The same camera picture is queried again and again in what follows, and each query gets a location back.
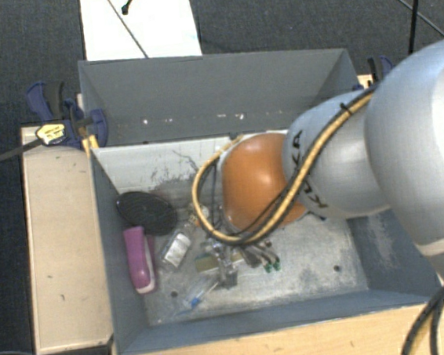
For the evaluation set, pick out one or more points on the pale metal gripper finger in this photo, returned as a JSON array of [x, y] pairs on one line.
[[233, 277], [222, 277]]

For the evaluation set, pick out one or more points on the clear syringe with blue plunger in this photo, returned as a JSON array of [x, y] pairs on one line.
[[197, 294]]

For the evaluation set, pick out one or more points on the clear glass bottle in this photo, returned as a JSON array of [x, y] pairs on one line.
[[177, 247]]

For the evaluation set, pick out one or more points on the black oval case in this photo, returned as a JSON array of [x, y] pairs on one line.
[[147, 213]]

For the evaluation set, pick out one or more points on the purple and pink stapler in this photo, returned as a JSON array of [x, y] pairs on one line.
[[137, 256]]

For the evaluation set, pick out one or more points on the pale wood board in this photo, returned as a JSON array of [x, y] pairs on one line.
[[62, 236]]

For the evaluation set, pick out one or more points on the grey metal bin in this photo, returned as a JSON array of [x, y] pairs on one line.
[[205, 92]]

